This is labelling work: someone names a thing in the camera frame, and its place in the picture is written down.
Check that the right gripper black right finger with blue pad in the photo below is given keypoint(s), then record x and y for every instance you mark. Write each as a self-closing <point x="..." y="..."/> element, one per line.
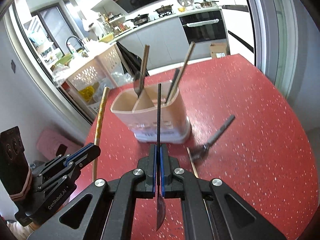
<point x="210" y="208"/>

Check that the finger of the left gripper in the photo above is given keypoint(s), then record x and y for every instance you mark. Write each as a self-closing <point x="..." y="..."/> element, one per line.
<point x="75" y="170"/>
<point x="83" y="156"/>

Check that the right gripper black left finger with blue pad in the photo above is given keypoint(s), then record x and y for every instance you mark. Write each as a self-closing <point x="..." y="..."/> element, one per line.
<point x="105" y="209"/>

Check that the dark-handled metal spoon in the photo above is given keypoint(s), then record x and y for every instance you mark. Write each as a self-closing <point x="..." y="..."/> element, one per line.
<point x="161" y="208"/>

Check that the dark-handled utensil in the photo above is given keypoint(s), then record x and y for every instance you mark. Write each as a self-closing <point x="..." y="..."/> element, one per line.
<point x="173" y="81"/>

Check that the person's left hand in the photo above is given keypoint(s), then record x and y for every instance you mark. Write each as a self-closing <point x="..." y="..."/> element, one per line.
<point x="22" y="232"/>

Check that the pink plastic stool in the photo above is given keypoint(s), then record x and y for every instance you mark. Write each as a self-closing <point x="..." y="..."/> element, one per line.
<point x="51" y="144"/>

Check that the beige perforated storage cart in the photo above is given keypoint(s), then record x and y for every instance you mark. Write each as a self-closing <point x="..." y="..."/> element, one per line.
<point x="88" y="75"/>

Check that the beige plastic utensil holder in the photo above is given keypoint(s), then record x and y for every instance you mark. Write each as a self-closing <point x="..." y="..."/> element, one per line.
<point x="139" y="114"/>

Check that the black hanging bag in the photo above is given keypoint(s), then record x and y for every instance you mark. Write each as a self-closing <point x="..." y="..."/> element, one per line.
<point x="132" y="60"/>

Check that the black wok on stove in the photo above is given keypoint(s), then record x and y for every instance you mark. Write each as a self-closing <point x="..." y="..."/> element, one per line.
<point x="139" y="20"/>

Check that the cardboard box on floor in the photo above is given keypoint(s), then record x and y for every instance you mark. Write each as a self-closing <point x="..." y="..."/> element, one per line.
<point x="218" y="50"/>

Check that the black pan on stove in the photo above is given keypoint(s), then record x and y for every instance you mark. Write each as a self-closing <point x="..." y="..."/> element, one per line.
<point x="164" y="10"/>

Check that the black built-in oven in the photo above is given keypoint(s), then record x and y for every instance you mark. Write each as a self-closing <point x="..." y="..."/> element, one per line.
<point x="204" y="26"/>

